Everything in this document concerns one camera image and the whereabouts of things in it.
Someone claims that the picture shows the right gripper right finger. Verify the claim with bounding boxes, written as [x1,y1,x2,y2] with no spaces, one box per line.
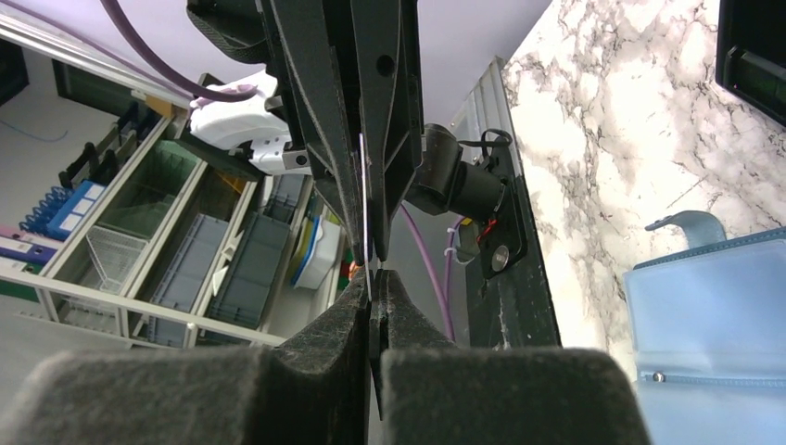
[372,270,650,444]

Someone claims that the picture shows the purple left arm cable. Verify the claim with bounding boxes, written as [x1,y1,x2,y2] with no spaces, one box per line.
[0,0,468,344]

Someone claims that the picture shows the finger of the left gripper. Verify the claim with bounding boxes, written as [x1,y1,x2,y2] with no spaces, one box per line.
[351,1,424,261]

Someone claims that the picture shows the left black tray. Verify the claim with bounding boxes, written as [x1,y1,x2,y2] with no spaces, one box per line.
[715,0,785,126]

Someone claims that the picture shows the blue binder folders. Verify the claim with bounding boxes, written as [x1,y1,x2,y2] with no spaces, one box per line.
[1,180,107,266]

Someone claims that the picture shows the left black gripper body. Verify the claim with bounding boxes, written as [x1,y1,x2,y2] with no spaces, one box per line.
[186,0,286,65]

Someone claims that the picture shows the white blue plastic tub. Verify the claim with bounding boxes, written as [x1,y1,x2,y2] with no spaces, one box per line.
[289,216,341,290]

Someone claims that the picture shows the black VIP card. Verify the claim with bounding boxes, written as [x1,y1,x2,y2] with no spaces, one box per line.
[359,133,374,302]

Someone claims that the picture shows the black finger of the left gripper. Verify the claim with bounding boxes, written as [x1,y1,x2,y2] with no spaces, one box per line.
[260,1,367,264]

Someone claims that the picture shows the blue leather card holder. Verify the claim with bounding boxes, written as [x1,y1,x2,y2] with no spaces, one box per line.
[624,210,785,444]

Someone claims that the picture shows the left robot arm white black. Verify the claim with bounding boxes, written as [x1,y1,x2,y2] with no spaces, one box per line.
[186,1,424,260]

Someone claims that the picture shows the grey storage shelf rack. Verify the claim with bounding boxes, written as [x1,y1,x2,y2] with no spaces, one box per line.
[0,12,345,351]

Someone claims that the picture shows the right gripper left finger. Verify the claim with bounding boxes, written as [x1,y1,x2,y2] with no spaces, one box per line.
[1,271,370,444]

